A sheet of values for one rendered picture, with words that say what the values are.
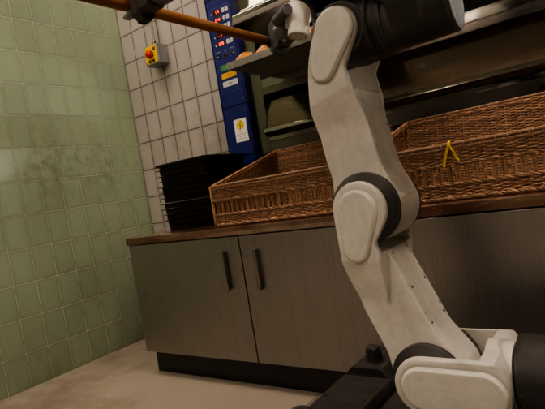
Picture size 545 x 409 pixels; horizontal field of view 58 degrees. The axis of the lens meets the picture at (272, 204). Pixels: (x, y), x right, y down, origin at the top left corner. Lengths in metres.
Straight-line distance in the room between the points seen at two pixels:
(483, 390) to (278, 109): 1.57
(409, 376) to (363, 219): 0.30
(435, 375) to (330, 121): 0.52
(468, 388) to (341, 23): 0.69
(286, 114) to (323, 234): 0.82
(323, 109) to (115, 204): 1.86
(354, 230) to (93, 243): 1.85
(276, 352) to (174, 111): 1.43
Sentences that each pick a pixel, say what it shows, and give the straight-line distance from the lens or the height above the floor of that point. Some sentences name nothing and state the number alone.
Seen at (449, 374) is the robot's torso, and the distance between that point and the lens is 0.97.
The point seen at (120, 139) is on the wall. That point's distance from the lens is 2.79.
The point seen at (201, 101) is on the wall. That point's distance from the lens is 2.50.
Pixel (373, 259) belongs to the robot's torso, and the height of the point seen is 0.53.
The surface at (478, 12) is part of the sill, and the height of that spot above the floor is 1.16.
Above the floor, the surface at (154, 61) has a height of 1.42.
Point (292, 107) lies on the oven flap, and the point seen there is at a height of 1.02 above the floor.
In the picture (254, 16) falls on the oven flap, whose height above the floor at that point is 1.40.
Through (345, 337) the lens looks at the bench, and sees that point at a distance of 1.54.
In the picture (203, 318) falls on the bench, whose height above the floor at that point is 0.25.
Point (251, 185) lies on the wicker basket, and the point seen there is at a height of 0.71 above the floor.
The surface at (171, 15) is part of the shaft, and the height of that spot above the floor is 1.19.
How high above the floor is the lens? 0.69
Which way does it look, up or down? 2 degrees down
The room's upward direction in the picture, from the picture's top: 9 degrees counter-clockwise
